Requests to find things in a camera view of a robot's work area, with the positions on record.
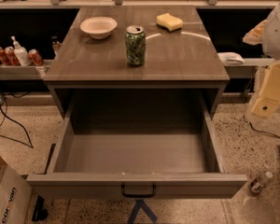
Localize red soda can middle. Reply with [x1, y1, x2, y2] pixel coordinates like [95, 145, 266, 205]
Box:
[5, 47, 20, 65]

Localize black cable on floor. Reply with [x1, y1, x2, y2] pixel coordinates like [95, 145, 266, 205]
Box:
[0, 81, 35, 149]

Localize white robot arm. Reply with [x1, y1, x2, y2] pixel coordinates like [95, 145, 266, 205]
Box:
[243, 2, 280, 121]

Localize clear plastic bottle on floor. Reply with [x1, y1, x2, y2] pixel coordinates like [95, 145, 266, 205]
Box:
[249, 171, 273, 194]

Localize green soda can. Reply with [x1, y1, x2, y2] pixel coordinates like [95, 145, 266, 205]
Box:
[125, 25, 146, 66]

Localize grey wooden drawer cabinet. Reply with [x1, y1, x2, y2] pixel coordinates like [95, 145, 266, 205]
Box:
[44, 5, 229, 114]

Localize red soda can left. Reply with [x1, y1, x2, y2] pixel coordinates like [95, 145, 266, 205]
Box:
[0, 47, 11, 65]

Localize black cable right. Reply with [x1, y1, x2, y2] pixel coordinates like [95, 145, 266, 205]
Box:
[242, 114, 280, 140]

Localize blue tape cross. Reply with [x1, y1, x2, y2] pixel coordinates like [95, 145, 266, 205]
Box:
[127, 200, 158, 224]

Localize white folded cloth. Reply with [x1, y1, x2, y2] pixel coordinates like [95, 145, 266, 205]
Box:
[217, 52, 245, 65]

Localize white paper bowl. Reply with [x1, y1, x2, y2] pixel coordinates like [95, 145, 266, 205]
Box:
[80, 17, 118, 39]

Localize red soda can right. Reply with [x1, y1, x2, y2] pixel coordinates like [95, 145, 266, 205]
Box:
[28, 49, 44, 66]

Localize small dark glass bottle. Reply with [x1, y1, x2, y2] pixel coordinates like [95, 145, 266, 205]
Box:
[51, 36, 61, 56]

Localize white cardboard box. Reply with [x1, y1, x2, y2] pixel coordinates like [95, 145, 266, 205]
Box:
[0, 165, 32, 224]

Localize red soda can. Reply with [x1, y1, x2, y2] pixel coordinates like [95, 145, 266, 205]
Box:
[0, 47, 11, 65]
[28, 49, 44, 66]
[5, 47, 20, 65]

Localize black top drawer handle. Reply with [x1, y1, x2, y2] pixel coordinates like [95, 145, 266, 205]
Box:
[120, 185, 157, 199]

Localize yellow sponge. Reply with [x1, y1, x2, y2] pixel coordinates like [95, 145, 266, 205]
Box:
[156, 13, 183, 32]

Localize grey top drawer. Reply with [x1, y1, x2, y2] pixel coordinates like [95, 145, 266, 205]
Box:
[27, 90, 247, 199]

